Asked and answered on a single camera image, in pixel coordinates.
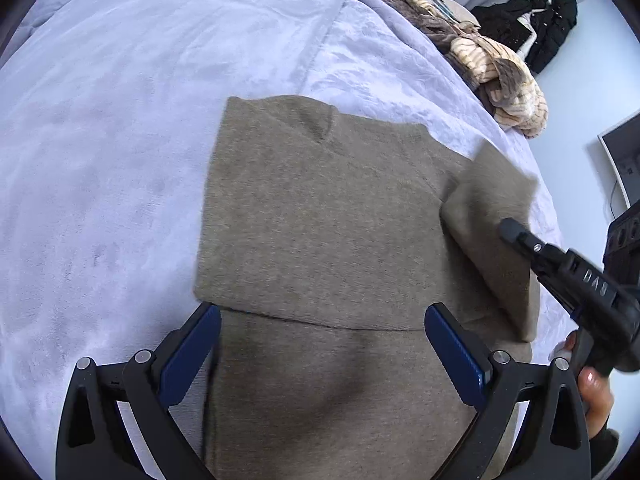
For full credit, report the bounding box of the lavender plush blanket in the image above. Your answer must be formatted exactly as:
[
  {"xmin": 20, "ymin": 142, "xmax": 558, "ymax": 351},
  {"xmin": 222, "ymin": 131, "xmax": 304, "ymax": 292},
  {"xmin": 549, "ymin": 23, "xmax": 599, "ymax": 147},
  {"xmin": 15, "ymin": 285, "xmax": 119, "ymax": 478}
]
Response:
[{"xmin": 0, "ymin": 0, "xmax": 562, "ymax": 480}]

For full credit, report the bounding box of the white curved monitor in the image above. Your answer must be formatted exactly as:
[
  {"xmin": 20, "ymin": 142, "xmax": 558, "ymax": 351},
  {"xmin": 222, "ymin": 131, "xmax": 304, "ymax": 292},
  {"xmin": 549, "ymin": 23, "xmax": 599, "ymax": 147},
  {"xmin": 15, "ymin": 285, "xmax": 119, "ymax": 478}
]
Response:
[{"xmin": 598, "ymin": 110, "xmax": 640, "ymax": 211}]

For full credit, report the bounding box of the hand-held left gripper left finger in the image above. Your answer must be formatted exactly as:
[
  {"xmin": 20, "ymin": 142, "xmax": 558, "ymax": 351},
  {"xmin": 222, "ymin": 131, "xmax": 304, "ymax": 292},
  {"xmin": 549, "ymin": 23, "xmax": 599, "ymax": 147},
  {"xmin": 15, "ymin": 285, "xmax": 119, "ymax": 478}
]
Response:
[{"xmin": 56, "ymin": 302, "xmax": 223, "ymax": 480}]

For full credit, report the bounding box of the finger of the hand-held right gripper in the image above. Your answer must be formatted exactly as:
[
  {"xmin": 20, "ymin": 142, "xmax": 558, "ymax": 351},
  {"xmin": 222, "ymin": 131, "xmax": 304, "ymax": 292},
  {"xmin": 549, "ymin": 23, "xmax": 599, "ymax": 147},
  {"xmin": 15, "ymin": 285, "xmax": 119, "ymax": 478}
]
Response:
[{"xmin": 498, "ymin": 217, "xmax": 569, "ymax": 286}]

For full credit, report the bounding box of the black jacket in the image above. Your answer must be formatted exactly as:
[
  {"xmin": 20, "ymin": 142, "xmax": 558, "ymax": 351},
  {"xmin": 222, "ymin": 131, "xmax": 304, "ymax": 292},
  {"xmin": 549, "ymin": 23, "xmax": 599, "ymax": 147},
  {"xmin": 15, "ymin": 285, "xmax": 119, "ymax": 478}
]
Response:
[{"xmin": 471, "ymin": 0, "xmax": 578, "ymax": 75}]

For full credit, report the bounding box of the olive brown knit sweater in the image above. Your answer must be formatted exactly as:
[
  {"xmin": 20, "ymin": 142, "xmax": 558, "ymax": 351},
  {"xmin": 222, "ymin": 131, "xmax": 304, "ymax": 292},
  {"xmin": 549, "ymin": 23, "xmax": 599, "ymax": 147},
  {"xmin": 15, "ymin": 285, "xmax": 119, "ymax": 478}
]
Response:
[{"xmin": 192, "ymin": 94, "xmax": 541, "ymax": 480}]

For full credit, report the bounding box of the black monitor cable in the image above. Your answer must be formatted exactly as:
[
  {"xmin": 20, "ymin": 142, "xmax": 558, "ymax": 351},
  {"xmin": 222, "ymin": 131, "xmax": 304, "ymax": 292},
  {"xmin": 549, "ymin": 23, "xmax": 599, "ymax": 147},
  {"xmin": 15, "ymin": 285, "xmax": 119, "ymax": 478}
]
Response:
[{"xmin": 610, "ymin": 179, "xmax": 627, "ymax": 222}]

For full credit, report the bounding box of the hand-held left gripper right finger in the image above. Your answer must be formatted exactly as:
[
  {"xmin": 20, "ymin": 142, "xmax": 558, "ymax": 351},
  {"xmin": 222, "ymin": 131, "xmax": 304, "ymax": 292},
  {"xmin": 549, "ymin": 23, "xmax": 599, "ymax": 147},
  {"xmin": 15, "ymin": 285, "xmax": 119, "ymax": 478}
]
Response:
[{"xmin": 424, "ymin": 302, "xmax": 593, "ymax": 480}]

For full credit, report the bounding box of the person's right hand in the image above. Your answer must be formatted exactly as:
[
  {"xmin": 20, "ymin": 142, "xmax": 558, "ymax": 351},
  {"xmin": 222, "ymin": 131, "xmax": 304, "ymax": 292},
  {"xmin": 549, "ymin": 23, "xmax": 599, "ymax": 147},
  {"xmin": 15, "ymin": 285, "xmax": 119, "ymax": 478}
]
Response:
[{"xmin": 554, "ymin": 332, "xmax": 615, "ymax": 436}]

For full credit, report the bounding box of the person's right forearm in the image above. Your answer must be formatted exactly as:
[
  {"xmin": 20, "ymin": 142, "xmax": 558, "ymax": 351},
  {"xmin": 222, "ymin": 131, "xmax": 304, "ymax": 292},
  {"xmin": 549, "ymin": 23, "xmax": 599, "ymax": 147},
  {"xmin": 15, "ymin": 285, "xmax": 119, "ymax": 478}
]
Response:
[{"xmin": 589, "ymin": 427, "xmax": 622, "ymax": 479}]

